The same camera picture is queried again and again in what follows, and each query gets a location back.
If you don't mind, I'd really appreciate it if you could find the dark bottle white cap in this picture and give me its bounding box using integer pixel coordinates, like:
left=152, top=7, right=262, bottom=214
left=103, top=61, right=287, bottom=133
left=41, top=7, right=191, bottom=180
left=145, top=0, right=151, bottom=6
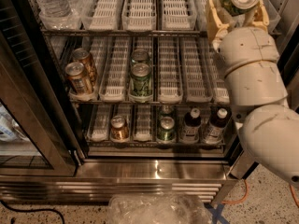
left=203, top=107, right=230, bottom=145
left=180, top=107, right=201, bottom=144

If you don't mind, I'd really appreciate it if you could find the stainless steel fridge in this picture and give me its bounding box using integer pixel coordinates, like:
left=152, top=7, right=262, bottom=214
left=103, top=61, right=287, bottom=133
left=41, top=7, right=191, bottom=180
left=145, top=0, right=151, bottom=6
left=0, top=0, right=299, bottom=205

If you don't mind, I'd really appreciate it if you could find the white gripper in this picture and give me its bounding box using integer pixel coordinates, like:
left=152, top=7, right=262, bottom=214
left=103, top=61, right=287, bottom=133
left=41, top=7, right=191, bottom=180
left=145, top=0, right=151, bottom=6
left=206, top=0, right=288, bottom=109

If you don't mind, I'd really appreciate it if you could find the gold can rear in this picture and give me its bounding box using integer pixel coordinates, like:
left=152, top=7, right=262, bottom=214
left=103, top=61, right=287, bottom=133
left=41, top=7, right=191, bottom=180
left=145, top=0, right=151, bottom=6
left=72, top=48, right=97, bottom=86

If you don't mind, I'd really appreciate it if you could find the glass fridge door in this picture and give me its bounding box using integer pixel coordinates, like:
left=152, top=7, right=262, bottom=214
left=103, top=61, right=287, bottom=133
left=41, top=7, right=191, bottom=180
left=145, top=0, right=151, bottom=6
left=0, top=0, right=85, bottom=178

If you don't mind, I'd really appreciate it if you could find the gold can bottom shelf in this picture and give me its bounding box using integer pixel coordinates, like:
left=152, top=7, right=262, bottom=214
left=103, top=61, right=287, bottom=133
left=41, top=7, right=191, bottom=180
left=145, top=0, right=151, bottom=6
left=110, top=116, right=129, bottom=141

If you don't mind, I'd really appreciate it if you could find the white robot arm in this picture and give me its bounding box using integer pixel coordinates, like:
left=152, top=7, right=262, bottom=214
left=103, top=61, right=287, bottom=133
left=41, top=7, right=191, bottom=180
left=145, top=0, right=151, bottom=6
left=206, top=0, right=299, bottom=187

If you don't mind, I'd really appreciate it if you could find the bottom wire shelf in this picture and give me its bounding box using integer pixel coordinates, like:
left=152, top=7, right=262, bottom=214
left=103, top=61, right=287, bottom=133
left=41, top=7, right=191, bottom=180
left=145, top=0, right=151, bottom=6
left=88, top=140, right=225, bottom=148

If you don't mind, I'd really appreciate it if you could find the orange cable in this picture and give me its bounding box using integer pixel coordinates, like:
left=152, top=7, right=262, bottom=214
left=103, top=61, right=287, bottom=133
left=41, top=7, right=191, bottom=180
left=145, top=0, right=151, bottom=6
left=221, top=179, right=299, bottom=209

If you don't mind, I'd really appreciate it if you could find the wire shelf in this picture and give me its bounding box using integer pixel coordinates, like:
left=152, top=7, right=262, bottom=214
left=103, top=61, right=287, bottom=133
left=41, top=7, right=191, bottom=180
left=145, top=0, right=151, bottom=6
left=70, top=100, right=229, bottom=106
left=41, top=29, right=207, bottom=37
left=88, top=140, right=225, bottom=148

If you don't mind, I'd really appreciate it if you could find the top wire shelf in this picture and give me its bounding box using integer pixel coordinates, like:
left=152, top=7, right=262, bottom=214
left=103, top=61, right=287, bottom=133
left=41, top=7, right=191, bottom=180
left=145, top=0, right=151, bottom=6
left=41, top=29, right=207, bottom=37

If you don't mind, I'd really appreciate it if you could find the green can bottom shelf rear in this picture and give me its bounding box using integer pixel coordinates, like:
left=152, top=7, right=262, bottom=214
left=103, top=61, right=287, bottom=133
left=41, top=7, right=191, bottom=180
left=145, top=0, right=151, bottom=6
left=159, top=105, right=175, bottom=118

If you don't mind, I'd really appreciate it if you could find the middle wire shelf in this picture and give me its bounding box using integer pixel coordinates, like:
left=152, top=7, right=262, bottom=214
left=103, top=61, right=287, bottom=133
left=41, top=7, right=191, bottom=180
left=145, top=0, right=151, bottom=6
left=70, top=100, right=229, bottom=106

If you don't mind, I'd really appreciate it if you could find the green can bottom shelf front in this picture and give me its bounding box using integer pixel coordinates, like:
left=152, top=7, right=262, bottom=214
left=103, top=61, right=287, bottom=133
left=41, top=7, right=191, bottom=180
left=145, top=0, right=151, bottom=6
left=157, top=117, right=176, bottom=142

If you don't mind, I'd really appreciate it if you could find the clear plastic bag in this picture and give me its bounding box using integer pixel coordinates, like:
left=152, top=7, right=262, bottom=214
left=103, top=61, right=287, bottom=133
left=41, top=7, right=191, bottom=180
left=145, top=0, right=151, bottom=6
left=107, top=194, right=212, bottom=224

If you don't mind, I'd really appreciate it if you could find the black cable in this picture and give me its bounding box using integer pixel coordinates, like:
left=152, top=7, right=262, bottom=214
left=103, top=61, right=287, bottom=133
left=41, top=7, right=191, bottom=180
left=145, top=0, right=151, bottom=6
left=0, top=200, right=65, bottom=224

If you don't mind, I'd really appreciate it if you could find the dark bottle white cap left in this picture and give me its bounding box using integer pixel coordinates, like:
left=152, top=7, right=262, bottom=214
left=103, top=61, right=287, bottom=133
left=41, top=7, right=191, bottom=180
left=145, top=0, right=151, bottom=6
left=180, top=107, right=201, bottom=144

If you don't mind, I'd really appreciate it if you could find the gold can front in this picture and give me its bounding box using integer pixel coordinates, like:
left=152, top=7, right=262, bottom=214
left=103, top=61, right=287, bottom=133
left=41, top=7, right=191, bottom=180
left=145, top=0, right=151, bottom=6
left=65, top=62, right=93, bottom=94

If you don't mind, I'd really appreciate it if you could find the green can middle shelf front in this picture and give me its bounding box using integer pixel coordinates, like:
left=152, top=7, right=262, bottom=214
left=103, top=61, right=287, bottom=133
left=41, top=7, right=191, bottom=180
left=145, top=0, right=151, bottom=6
left=130, top=63, right=152, bottom=97

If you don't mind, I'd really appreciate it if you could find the dark bottle white cap right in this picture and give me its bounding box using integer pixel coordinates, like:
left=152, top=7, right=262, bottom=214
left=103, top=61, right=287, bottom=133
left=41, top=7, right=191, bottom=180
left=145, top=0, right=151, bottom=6
left=203, top=107, right=230, bottom=145

